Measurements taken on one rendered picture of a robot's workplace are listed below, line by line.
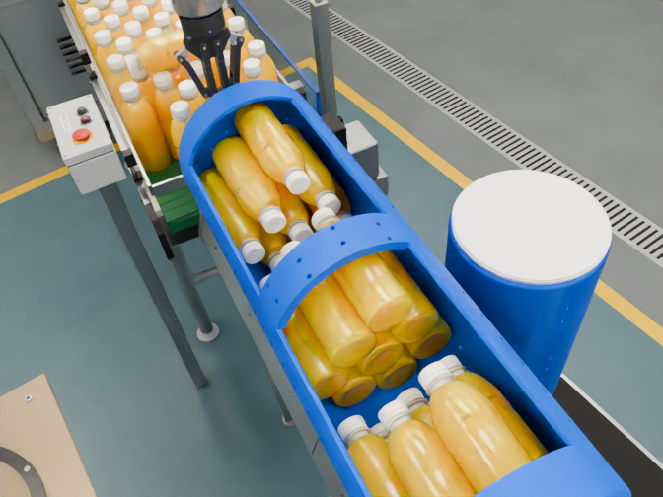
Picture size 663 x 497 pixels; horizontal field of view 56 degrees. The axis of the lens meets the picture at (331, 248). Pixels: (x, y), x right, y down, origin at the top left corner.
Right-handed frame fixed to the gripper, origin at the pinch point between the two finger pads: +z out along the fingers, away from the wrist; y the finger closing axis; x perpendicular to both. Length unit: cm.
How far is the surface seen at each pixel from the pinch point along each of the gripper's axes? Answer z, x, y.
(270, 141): -4.0, 19.4, -2.3
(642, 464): 101, 73, -73
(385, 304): -4, 58, -2
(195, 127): -3.4, 7.9, 7.6
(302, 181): -1.0, 28.3, -3.7
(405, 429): 1, 73, 3
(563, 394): 101, 47, -68
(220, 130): 1.1, 5.3, 2.9
